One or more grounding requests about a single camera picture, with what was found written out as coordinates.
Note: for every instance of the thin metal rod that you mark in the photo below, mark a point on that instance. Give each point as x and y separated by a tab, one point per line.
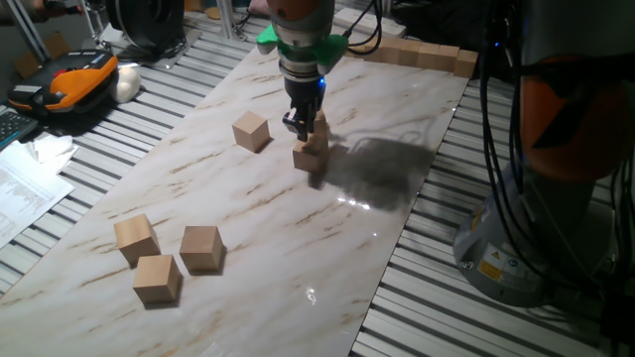
89	20

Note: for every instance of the printed paper sheets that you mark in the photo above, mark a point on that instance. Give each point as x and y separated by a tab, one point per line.
25	193

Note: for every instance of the white power strip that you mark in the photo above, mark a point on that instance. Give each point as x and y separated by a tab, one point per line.
392	27

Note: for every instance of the brown cardboard piece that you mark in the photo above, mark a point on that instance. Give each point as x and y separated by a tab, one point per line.
25	64
55	44

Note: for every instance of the slanted aluminium frame beam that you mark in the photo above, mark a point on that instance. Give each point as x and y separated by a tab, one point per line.
27	30

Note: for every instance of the round cardboard cup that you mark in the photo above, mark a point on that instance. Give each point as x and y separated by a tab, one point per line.
213	12
193	5

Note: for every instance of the black keyboard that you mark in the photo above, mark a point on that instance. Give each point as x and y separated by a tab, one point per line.
12	126

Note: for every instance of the crumpled white tissue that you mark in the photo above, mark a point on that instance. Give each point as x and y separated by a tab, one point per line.
52	151

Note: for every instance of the marble pattern board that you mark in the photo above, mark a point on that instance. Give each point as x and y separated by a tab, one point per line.
297	248

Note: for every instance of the pink folded cloth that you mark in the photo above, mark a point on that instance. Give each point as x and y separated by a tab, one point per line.
258	6

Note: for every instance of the large wooden cube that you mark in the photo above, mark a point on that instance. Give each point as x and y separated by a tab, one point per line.
310	158
321	126
427	56
156	278
465	64
374	56
250	131
447	58
391	51
201	248
136	238
409	54

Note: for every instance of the grey metal base plate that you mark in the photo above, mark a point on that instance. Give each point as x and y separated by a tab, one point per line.
168	57

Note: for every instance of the orange black teach pendant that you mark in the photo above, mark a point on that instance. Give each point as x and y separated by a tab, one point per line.
74	82

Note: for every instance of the black bag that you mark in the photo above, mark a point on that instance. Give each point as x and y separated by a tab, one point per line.
436	20

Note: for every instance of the black round spool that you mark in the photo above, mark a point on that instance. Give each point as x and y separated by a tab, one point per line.
149	22

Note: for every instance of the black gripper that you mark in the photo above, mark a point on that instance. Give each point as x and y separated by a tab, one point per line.
303	94

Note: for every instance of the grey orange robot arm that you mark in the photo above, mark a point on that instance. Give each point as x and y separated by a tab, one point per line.
560	124

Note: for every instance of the aluminium frame post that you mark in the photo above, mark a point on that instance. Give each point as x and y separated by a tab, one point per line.
225	20

